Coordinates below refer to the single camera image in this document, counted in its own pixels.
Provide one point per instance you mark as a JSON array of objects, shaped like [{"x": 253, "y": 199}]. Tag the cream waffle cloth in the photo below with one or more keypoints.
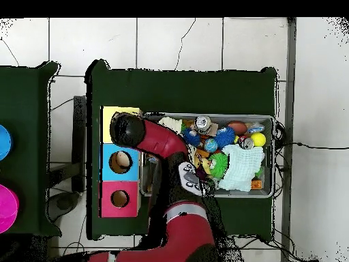
[{"x": 171, "y": 124}]

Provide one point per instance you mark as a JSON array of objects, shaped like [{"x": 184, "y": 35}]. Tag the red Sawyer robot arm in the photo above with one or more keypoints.
[{"x": 161, "y": 139}]

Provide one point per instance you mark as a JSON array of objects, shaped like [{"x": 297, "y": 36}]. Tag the clear mesh bin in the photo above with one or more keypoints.
[{"x": 234, "y": 118}]

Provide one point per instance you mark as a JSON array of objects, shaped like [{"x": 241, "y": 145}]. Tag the wooden box with three holes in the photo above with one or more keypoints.
[{"x": 128, "y": 191}]

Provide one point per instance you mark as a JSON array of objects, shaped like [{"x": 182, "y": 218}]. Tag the blue spiky ball with eyes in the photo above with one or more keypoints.
[
  {"x": 192, "y": 139},
  {"x": 225, "y": 137}
]

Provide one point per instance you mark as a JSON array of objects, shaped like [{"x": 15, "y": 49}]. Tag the silver drink can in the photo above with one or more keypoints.
[{"x": 203, "y": 124}]

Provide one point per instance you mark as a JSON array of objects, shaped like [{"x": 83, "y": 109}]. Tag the small globe ball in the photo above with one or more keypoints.
[{"x": 210, "y": 145}]

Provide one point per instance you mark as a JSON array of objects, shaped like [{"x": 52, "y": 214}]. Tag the green spiky ball with eyes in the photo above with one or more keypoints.
[{"x": 219, "y": 163}]

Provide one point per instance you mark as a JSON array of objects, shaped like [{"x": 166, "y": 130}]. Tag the dark green table cloth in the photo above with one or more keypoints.
[
  {"x": 177, "y": 92},
  {"x": 27, "y": 109}
]

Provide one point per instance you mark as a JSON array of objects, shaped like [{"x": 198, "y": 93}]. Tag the brown ball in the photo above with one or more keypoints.
[{"x": 237, "y": 127}]

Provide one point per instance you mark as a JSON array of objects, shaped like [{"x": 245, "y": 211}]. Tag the mint waffle cloth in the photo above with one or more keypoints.
[{"x": 241, "y": 166}]

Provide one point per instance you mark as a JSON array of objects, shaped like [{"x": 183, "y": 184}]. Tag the black and red drink can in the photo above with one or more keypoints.
[{"x": 247, "y": 143}]

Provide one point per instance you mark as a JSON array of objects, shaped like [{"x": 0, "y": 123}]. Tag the yellow ball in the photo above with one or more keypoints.
[{"x": 258, "y": 139}]

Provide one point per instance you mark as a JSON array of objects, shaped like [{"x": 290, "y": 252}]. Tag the dark grey rounded base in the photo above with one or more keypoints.
[{"x": 64, "y": 203}]

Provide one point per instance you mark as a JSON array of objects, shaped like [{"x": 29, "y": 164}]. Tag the blue round disc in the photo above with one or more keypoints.
[{"x": 4, "y": 142}]

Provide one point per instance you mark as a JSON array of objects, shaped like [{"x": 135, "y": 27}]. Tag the magenta round disc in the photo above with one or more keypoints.
[{"x": 6, "y": 207}]

